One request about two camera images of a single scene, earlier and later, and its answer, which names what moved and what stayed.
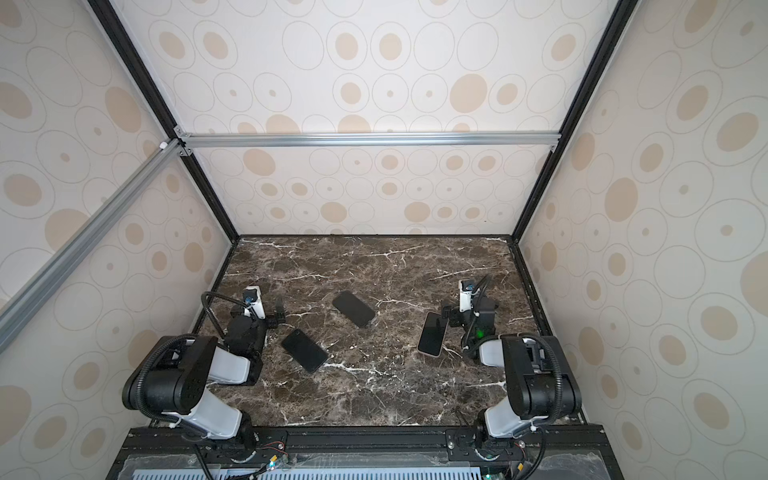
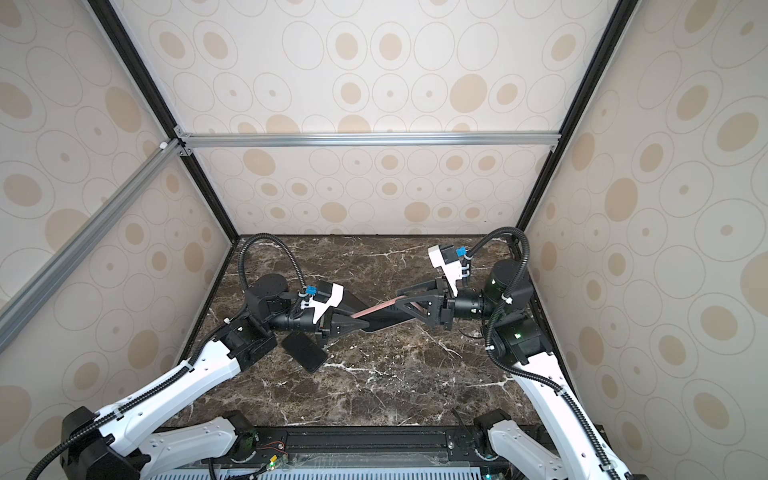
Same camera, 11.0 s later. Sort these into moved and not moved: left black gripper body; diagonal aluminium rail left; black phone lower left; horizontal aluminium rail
Moved: left black gripper body
Not moved: diagonal aluminium rail left; horizontal aluminium rail; black phone lower left
